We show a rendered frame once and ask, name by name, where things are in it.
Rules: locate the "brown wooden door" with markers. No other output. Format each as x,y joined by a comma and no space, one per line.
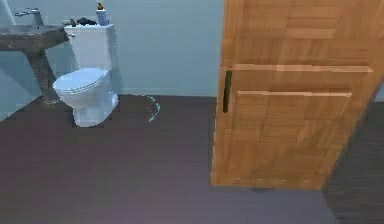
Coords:
286,100

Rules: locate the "white toilet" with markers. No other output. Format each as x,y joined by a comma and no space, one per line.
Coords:
87,90

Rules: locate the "pale blue bottle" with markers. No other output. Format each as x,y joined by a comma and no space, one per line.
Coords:
102,16

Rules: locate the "small dark green object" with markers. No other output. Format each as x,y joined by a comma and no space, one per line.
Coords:
73,22

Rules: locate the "grey metal faucet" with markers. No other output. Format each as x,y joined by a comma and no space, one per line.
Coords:
33,14

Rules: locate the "grey stone pedestal sink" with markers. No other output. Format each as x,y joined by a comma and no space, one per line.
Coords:
31,38

